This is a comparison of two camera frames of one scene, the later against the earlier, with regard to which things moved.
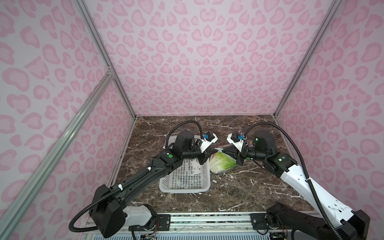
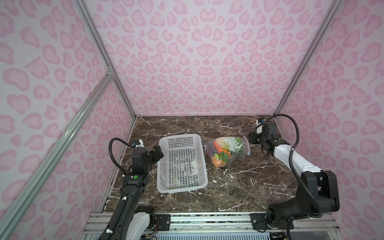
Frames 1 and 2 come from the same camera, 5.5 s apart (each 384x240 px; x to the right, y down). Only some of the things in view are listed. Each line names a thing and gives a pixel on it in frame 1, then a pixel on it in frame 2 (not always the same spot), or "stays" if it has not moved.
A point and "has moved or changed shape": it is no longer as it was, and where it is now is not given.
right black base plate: (258, 222) stays
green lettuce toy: (220, 162) has moved or changed shape
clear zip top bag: (220, 162) has moved or changed shape
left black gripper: (206, 154) to (154, 157)
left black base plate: (161, 222) stays
